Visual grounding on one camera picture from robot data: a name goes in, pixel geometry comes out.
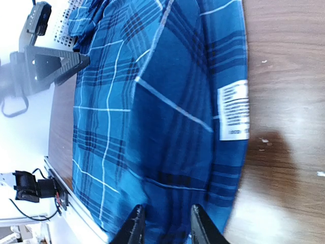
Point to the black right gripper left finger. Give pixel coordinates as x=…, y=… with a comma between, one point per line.
x=133, y=229

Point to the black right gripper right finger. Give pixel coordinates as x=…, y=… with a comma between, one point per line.
x=203, y=230

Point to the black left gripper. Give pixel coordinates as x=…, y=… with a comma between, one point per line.
x=38, y=66

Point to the dark blue plaid shirt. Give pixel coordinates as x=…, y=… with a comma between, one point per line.
x=161, y=113

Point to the white plastic mesh basket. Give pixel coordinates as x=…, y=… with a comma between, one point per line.
x=61, y=11

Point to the aluminium front rail frame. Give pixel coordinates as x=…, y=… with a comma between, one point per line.
x=75, y=214

